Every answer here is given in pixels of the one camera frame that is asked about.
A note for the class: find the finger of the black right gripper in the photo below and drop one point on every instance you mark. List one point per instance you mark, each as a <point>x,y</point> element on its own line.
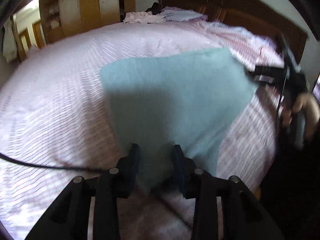
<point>267,74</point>

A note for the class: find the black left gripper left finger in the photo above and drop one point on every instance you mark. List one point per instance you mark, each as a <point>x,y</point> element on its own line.
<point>119,181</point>

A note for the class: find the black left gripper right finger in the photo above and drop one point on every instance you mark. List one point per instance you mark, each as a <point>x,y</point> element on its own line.
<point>188,176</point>

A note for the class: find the light blue pants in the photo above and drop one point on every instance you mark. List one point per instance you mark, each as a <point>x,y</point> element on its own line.
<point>190,99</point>

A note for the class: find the person right hand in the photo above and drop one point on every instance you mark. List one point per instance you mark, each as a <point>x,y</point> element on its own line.
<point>308,105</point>

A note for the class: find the dark wooden headboard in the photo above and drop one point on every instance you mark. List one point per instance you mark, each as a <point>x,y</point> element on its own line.
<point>254,15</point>

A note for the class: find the pink plaid bed sheet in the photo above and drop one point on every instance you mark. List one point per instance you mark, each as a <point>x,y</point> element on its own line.
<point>54,112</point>

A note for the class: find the wooden door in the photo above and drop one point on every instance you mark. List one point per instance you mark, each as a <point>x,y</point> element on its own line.
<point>35,39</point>

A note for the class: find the beige clothes hanging on door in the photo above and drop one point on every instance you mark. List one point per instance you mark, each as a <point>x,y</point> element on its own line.
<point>9,43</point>

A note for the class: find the wooden wardrobe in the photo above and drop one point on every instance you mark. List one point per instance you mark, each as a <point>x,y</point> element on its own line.
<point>65,18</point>

